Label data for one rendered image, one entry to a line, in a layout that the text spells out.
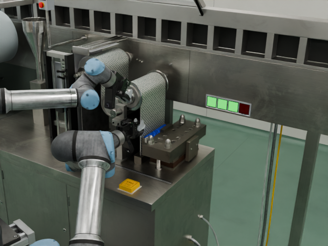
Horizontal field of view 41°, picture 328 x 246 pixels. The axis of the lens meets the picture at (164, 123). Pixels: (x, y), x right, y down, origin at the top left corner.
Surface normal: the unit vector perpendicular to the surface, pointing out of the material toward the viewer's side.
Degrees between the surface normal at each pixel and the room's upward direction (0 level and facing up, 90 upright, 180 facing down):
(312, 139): 90
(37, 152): 0
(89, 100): 90
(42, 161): 0
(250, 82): 90
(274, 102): 90
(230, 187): 0
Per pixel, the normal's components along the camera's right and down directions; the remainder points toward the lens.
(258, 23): -0.51, 0.32
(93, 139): 0.02, -0.54
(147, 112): 0.86, 0.22
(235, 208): 0.03, -0.92
